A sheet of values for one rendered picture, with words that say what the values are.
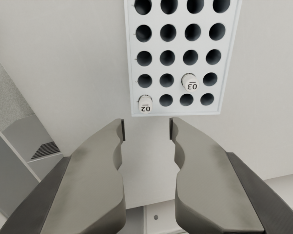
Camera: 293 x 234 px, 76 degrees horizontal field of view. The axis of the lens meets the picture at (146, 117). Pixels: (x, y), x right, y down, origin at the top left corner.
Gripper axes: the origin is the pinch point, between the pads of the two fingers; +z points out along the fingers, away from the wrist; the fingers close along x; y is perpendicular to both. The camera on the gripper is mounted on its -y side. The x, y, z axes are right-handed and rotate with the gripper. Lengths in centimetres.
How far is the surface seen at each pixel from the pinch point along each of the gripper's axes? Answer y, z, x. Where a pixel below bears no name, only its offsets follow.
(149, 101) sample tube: 0.1, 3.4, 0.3
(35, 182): 5.5, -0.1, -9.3
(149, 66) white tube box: -2.6, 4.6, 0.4
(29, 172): 4.6, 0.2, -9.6
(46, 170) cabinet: 30.1, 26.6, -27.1
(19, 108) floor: 39, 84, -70
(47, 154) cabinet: 31, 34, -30
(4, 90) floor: 28, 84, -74
